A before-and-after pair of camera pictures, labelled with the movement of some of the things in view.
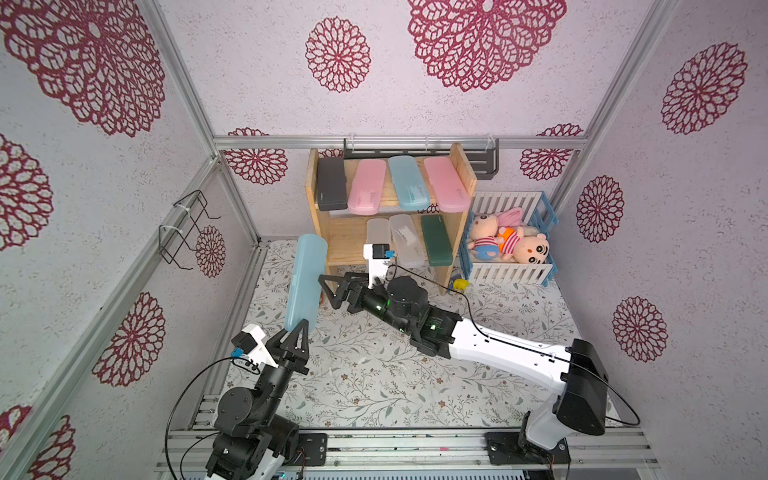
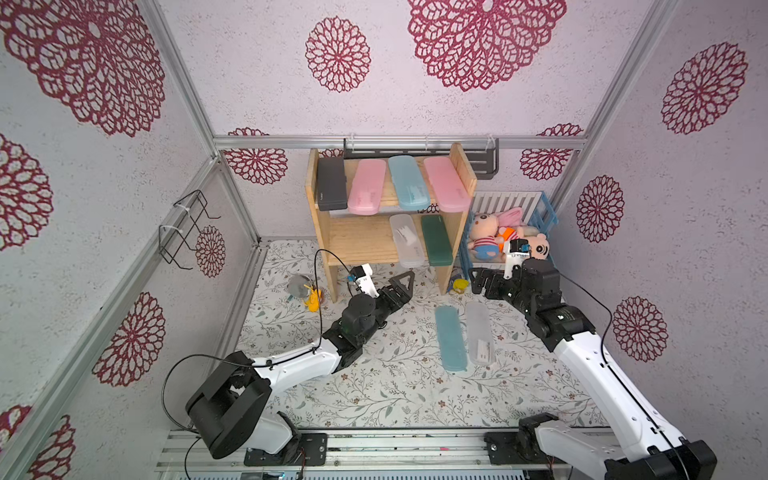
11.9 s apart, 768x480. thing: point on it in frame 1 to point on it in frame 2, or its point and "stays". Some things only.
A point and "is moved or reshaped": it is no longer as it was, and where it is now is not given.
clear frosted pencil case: [408, 250] stays
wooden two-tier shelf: [414, 206] stays
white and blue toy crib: [538, 213] stays
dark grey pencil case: [331, 184] stays
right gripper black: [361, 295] to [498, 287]
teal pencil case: [304, 290] is moved or reshaped
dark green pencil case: [437, 242] stays
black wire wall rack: [182, 226] stays
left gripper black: [287, 356] to [402, 293]
